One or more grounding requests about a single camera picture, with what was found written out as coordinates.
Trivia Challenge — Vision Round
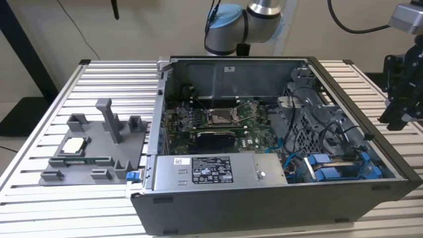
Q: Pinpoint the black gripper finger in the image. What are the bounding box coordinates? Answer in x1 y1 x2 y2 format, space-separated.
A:
379 55 404 124
388 73 423 131

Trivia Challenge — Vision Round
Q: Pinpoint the black disk wire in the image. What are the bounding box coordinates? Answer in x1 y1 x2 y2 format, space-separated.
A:
319 120 366 150
335 120 364 159

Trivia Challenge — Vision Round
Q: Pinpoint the hard disk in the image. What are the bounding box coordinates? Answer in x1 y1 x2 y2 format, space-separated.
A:
303 151 378 172

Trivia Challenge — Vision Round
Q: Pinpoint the grey metal disk bay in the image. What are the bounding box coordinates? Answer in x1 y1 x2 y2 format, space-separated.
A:
276 66 398 184

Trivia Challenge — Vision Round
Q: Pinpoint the black RAM slot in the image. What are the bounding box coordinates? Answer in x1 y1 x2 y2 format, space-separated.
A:
190 95 240 99
190 98 240 102
190 101 240 105
190 103 240 107

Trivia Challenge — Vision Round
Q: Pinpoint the blue carrier in bay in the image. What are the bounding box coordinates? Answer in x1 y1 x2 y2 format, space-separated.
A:
315 167 383 183

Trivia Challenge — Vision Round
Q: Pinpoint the green motherboard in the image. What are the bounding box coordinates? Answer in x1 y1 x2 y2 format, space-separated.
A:
164 97 282 156

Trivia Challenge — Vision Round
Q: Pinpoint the metal socket cover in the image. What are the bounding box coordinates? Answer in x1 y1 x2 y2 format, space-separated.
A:
232 101 262 119

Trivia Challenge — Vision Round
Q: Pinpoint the silver power supply unit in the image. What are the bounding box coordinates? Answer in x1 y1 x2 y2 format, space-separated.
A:
152 152 287 192

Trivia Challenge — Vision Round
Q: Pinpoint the CPU socket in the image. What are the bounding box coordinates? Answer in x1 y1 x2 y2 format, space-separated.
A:
206 108 238 127

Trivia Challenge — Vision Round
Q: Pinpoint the grey board heatsink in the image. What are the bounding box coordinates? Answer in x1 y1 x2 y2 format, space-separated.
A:
176 106 196 131

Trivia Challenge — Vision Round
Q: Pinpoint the dark grey PC case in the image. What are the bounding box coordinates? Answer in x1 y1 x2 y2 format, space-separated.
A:
127 55 419 236

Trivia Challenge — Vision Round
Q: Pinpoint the black hanging rod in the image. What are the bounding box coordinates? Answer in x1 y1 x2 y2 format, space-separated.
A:
110 0 120 20

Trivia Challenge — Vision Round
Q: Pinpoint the grey parts rack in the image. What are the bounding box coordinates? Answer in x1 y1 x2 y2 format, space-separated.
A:
39 98 150 186

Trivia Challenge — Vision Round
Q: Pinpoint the green RAM stick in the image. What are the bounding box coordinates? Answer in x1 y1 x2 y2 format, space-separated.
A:
64 158 112 165

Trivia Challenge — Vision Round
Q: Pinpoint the silver CPU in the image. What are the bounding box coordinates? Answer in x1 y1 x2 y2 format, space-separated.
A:
62 137 87 154

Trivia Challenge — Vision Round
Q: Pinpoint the black stand base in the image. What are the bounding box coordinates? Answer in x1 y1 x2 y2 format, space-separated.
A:
0 96 48 137

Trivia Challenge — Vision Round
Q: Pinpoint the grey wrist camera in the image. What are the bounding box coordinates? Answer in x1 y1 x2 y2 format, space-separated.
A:
387 2 423 35

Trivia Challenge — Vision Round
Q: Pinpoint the thick black camera cable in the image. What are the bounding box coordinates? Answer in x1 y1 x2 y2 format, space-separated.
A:
327 0 391 33

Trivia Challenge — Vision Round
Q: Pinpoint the long black case wire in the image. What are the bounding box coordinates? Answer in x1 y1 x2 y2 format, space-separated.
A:
283 86 320 153

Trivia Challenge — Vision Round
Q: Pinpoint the blue data wire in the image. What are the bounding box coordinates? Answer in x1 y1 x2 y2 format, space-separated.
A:
266 143 300 172

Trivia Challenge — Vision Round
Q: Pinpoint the thin wire locking lever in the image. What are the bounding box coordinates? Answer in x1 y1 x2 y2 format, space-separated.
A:
194 95 210 111

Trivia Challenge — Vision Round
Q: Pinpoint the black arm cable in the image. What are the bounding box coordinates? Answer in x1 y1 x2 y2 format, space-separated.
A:
206 0 223 29

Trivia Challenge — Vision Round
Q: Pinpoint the thin black wall cable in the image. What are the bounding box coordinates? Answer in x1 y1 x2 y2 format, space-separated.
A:
56 0 100 60

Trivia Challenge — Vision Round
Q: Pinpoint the dark stand post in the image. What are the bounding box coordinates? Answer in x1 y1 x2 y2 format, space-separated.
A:
0 0 62 100

